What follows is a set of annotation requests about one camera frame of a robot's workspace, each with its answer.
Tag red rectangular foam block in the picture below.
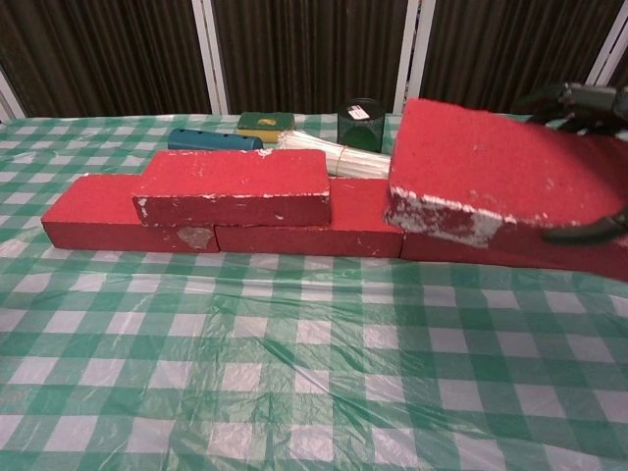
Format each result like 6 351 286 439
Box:
399 223 628 285
41 175 221 254
214 177 406 259

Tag chipped red foam block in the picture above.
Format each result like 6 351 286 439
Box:
385 97 628 249
131 148 333 228

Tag white partition frame post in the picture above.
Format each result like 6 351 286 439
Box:
392 0 437 115
586 0 628 89
189 0 232 115
0 66 21 122

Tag green yellow sponge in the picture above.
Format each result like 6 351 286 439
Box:
236 111 295 144

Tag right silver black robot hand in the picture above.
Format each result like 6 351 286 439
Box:
512 81 628 245

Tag green white checkered tablecloth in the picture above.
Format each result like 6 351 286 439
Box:
0 112 628 471

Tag teal block with holes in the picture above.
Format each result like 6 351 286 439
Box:
167 128 265 153

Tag white cable tie bundle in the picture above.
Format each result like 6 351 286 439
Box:
272 131 393 179

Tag black cylindrical container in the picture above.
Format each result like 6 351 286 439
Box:
337 97 386 152

